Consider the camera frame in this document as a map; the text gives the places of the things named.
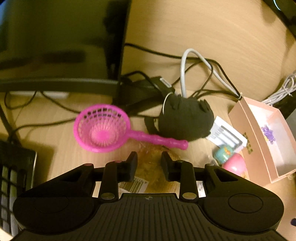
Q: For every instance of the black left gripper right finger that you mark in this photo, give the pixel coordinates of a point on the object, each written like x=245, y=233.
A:
x=182, y=172

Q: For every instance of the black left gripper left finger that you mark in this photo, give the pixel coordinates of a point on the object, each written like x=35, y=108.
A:
x=116, y=172

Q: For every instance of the round bun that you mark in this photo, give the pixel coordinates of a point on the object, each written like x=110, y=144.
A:
x=149, y=176

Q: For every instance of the pink and teal bird toy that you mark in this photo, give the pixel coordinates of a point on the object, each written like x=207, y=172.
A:
x=230, y=160

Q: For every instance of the pink plastic toy strainer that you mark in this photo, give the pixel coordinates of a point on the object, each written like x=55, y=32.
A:
x=104, y=128

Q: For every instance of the purple bead trinket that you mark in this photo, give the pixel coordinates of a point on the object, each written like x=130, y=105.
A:
x=268, y=134

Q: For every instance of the black plush toy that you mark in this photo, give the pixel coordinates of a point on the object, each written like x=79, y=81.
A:
x=182, y=119

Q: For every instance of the white battery charger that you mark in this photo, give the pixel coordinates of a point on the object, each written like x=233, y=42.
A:
x=222, y=133

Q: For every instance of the black power adapter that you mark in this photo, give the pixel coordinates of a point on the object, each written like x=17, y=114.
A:
x=137, y=91

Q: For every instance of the pink cardboard box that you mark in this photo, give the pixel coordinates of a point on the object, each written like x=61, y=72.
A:
x=265, y=163

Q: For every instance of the black keyboard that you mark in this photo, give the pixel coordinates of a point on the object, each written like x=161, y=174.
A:
x=17, y=176

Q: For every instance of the black computer monitor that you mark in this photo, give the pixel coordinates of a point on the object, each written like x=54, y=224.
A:
x=63, y=46

